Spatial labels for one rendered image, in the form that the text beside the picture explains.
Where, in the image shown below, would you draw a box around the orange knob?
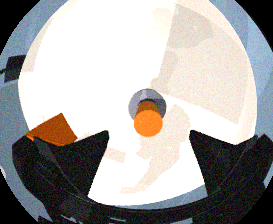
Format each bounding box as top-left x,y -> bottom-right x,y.
135,101 -> 163,137

